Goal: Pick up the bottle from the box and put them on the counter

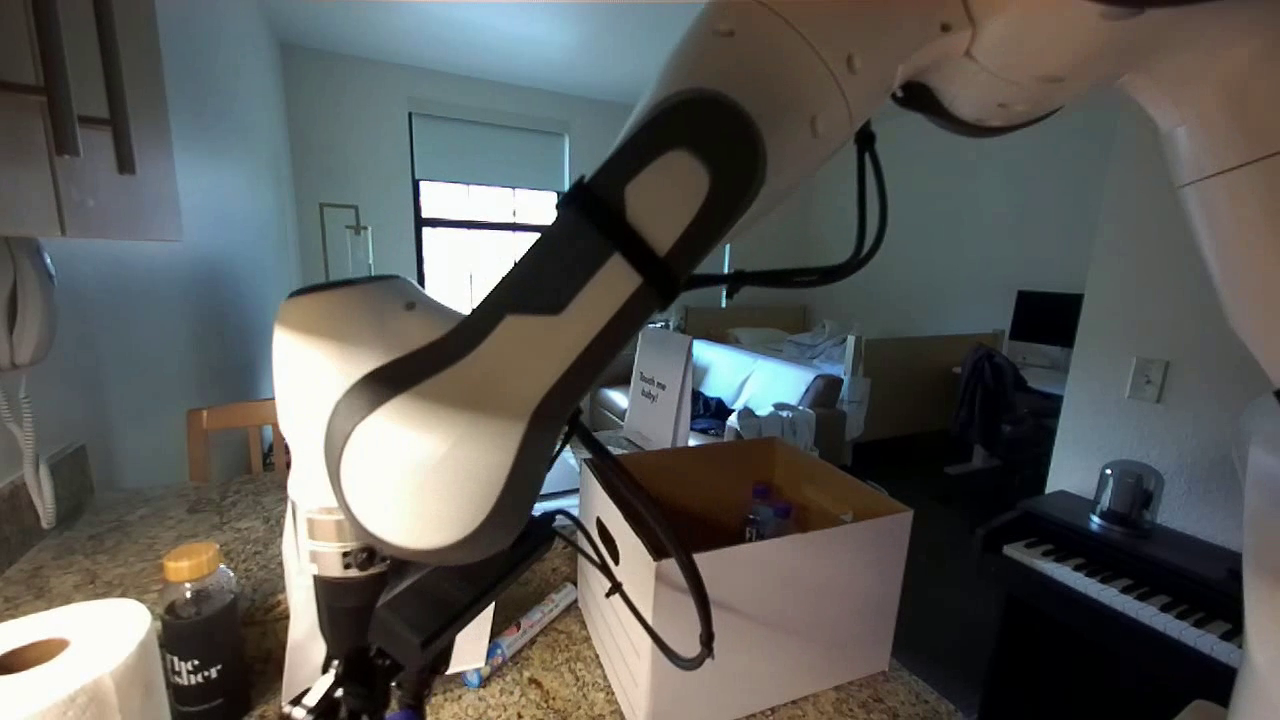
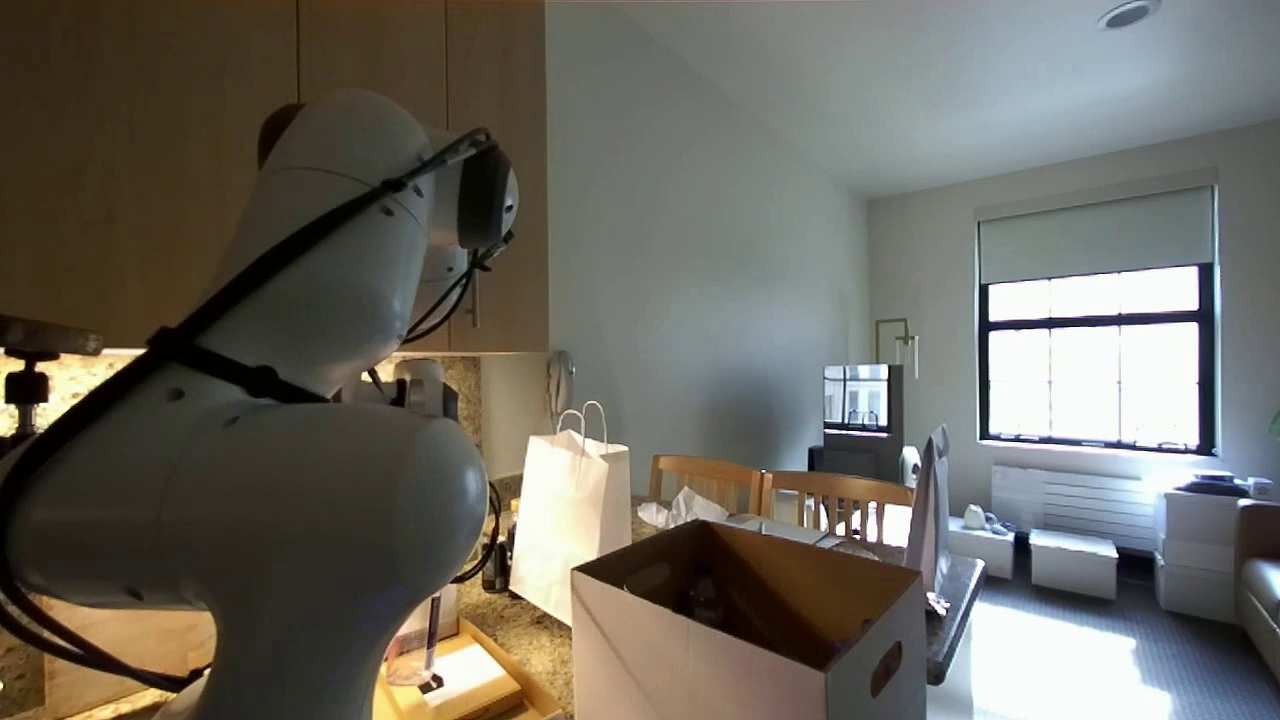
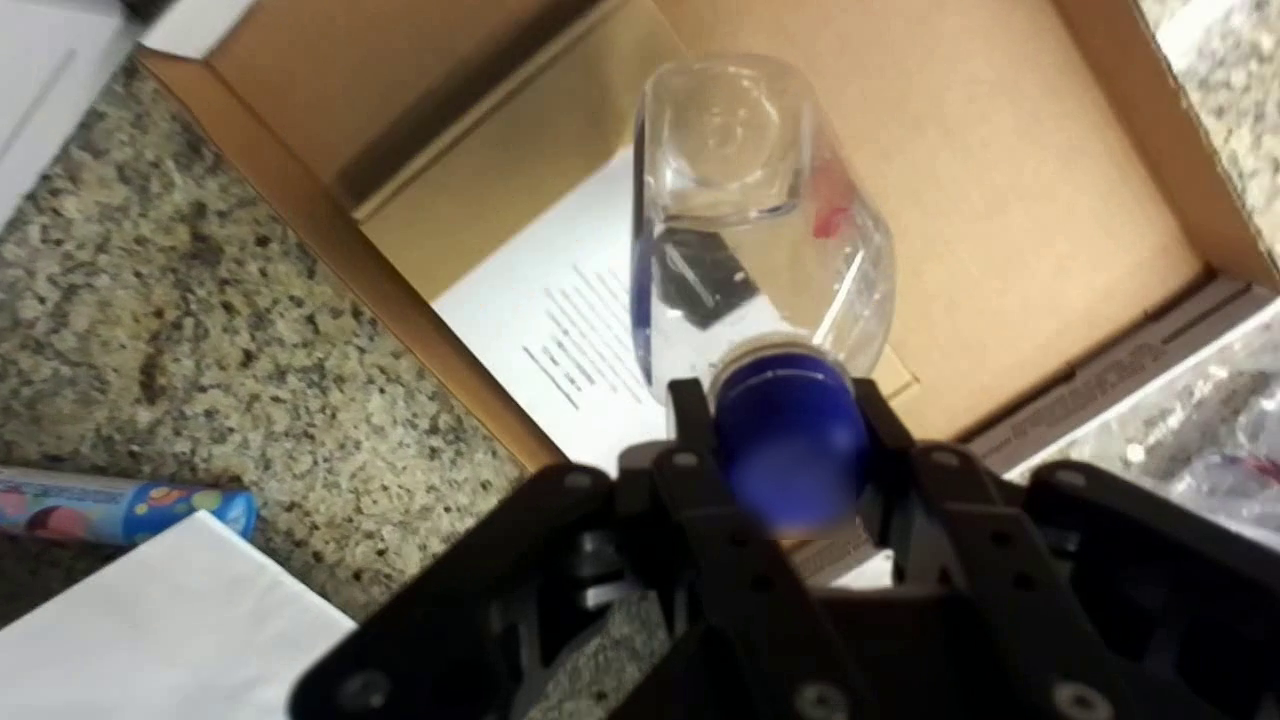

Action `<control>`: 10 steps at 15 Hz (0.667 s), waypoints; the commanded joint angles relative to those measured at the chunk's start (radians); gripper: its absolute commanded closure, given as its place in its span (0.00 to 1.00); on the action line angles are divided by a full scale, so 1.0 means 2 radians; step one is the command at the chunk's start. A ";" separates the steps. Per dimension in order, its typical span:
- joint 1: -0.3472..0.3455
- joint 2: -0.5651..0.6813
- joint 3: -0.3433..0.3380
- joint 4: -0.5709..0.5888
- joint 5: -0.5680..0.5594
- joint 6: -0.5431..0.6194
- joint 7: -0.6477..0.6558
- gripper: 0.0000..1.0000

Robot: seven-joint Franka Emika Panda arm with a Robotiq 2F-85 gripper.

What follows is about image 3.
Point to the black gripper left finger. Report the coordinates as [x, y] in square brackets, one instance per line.
[696, 455]

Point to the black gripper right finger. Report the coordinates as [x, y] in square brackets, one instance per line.
[897, 462]

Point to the clear bottle blue cap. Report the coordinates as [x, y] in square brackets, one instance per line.
[746, 202]

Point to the white printed paper sheet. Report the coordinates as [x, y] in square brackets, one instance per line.
[561, 332]

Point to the clear plastic bag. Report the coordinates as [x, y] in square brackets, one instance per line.
[1201, 427]

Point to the flat tan cardboard tray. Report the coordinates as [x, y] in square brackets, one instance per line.
[1014, 162]

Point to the blue printed tube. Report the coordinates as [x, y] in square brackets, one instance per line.
[146, 508]

